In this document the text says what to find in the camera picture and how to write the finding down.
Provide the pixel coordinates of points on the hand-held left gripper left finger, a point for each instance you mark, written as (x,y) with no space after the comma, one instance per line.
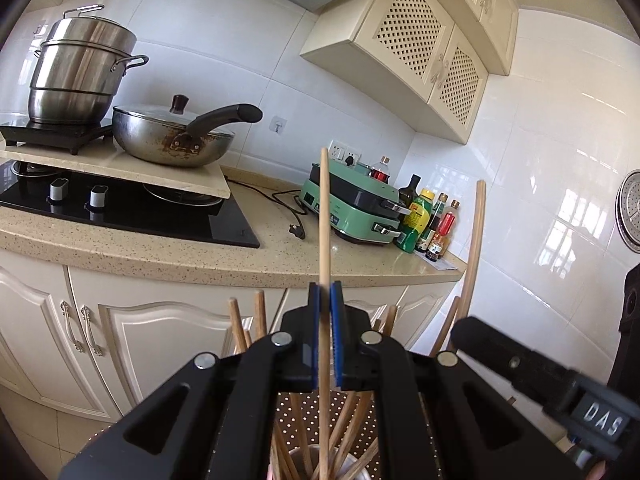
(314,335)

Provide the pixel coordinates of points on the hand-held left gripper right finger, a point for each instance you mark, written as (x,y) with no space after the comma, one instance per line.
(337,335)

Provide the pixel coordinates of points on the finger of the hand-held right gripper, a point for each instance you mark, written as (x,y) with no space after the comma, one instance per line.
(500,355)

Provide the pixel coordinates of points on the bunch of wooden chopsticks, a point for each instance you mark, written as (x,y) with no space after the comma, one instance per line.
(260,312)

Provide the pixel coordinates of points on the single wooden chopstick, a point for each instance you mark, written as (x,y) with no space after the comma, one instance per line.
(475,240)
(325,220)

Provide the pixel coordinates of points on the pink cup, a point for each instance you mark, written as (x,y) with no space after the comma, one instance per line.
(309,457)

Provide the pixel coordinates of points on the white paper sheet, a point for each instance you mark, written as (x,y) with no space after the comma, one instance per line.
(452,264)

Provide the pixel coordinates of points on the small dark bottle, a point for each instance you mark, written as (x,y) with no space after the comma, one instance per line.
(433,251)

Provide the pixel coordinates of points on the yellow green plastic bottle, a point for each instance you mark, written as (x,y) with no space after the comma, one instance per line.
(415,225)

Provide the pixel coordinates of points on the green electric grill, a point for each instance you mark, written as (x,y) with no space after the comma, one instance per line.
(350,200)

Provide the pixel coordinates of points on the red label sauce bottle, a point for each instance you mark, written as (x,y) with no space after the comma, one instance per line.
(446,230)

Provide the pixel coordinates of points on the dark sauce bottle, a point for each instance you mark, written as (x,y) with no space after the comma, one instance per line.
(437,215)

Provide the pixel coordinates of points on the dark green oil bottle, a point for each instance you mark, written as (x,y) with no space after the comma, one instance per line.
(410,192)

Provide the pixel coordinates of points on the black glass gas hob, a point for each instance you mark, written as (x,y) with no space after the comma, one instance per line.
(200,220)

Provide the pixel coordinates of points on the cream base cabinets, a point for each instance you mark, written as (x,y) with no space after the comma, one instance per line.
(150,340)

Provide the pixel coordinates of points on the red cola bottle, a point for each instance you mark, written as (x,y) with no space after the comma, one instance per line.
(381,172)

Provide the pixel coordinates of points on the round metal steamer plate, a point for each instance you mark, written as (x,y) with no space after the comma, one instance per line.
(630,210)

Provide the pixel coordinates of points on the beige stone slab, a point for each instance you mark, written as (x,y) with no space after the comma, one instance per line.
(165,175)

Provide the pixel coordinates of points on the glass wok lid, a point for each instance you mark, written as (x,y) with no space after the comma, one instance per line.
(150,112)

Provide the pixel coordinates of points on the black induction cooker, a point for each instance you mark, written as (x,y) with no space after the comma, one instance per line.
(50,135)

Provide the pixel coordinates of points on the stainless steel steamer pot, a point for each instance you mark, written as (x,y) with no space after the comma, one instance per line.
(75,75)

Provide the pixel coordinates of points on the white wall outlet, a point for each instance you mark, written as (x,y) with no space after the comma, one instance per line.
(342,150)

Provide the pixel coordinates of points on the white wall hook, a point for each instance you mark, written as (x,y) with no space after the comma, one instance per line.
(278,124)

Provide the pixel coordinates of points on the cream lattice door wall cabinet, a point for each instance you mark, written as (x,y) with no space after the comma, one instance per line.
(400,35)

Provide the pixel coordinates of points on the cream upper wall cabinets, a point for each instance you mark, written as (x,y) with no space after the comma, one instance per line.
(492,5)

